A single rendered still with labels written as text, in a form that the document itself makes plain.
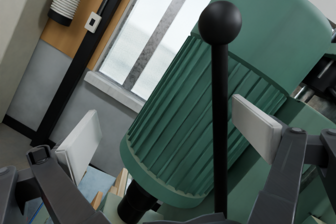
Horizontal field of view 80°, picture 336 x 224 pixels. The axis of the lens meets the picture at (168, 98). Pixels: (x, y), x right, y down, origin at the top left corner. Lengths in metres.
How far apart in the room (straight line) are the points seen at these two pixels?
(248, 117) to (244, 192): 0.20
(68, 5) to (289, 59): 1.55
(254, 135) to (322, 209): 0.23
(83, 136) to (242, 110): 0.13
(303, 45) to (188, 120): 0.16
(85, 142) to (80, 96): 1.70
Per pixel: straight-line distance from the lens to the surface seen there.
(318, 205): 0.38
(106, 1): 1.65
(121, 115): 1.79
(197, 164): 0.28
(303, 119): 0.34
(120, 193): 0.67
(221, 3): 0.17
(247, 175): 0.34
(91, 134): 0.18
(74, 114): 1.94
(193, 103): 0.26
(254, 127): 0.17
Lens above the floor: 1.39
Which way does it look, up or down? 13 degrees down
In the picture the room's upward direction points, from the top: 34 degrees clockwise
